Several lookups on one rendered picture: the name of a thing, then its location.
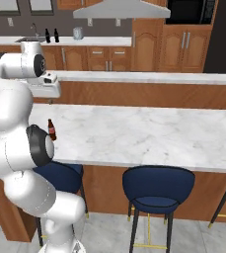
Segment black microwave oven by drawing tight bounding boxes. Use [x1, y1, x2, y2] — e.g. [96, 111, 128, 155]
[165, 0, 218, 26]

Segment tall wooden cupboards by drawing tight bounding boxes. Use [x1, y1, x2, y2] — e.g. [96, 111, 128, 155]
[130, 17, 215, 74]

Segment wooden marble-top dining counter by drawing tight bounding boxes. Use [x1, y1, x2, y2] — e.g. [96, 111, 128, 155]
[0, 103, 226, 243]

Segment steel tap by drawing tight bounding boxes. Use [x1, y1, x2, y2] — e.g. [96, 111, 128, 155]
[30, 22, 41, 40]

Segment wooden base cupboards run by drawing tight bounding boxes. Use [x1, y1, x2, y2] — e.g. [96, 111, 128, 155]
[0, 44, 134, 73]

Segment grey range hood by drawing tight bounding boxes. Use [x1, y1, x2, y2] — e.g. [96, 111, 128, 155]
[72, 0, 172, 20]

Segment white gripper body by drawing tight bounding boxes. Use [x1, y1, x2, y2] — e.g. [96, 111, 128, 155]
[28, 80, 62, 100]

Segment grey framed window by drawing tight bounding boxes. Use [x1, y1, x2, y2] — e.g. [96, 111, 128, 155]
[28, 0, 55, 17]
[0, 0, 22, 17]

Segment wooden wall cupboards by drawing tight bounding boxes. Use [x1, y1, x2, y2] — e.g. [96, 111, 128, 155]
[56, 0, 105, 11]

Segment wooden marble-top kitchen island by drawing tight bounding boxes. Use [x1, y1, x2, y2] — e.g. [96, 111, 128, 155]
[32, 69, 226, 111]

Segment small brown bottle red label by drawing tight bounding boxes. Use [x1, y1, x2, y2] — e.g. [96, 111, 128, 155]
[46, 119, 58, 142]

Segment black fridge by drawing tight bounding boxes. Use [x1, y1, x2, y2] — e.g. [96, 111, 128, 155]
[202, 0, 226, 75]

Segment steel sink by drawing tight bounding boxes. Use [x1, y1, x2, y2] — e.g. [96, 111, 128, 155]
[14, 37, 47, 44]

